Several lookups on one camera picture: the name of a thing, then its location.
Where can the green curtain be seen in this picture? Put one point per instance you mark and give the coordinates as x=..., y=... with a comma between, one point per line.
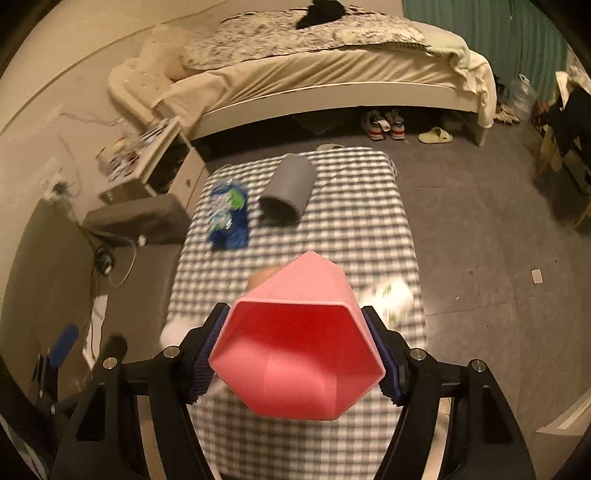
x=514, y=36

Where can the black garment on bed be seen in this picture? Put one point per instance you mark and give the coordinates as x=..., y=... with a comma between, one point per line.
x=321, y=12

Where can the dark grey floor cushion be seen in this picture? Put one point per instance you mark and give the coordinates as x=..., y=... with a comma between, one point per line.
x=159, y=220

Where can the clear water jug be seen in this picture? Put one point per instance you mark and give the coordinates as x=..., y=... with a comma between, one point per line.
x=522, y=97

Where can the white paper scrap on floor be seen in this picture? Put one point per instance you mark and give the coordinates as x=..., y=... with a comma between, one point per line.
x=537, y=276

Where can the brown cylindrical cup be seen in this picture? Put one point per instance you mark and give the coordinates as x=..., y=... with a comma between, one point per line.
x=261, y=275

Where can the sneaker under bed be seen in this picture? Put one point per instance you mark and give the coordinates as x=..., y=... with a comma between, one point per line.
x=375, y=125
x=398, y=131

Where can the floral patterned duvet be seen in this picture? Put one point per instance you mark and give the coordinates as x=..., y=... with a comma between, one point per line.
x=263, y=34

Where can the right sneaker under bed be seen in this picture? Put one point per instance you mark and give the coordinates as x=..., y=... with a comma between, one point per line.
x=398, y=131

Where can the pink hexagonal plastic cup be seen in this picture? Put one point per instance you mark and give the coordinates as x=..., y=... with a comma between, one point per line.
x=297, y=346

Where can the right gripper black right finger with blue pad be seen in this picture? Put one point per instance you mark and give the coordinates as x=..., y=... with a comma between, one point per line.
x=484, y=440

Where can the plain white cup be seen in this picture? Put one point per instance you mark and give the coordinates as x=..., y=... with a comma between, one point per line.
x=175, y=330

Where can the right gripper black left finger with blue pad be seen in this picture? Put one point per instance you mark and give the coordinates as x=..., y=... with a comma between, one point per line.
x=103, y=437

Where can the white floral print cup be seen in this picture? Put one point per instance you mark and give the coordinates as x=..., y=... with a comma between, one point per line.
x=391, y=298

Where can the white bedside nightstand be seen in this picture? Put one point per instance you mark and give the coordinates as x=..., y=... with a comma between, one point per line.
x=157, y=162

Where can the pale green slipper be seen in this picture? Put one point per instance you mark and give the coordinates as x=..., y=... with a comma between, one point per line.
x=435, y=136

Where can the left sneaker under bed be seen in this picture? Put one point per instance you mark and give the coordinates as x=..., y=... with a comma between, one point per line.
x=375, y=125

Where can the wooden chair with clothes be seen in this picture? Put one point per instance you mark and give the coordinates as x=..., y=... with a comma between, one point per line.
x=565, y=126

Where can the cream pillow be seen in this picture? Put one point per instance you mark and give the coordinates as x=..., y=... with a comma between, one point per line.
x=163, y=50

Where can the cream bed with mattress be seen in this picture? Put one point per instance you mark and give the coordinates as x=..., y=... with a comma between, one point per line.
x=447, y=74

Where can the grey cylindrical cup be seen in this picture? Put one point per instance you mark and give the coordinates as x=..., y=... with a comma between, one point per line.
x=288, y=191

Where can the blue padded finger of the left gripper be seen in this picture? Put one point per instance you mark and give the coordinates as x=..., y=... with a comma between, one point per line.
x=63, y=345

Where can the blue green snack packet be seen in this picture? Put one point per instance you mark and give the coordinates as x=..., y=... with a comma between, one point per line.
x=228, y=220

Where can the wall power strip with cables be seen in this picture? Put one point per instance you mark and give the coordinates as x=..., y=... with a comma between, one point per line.
x=57, y=187

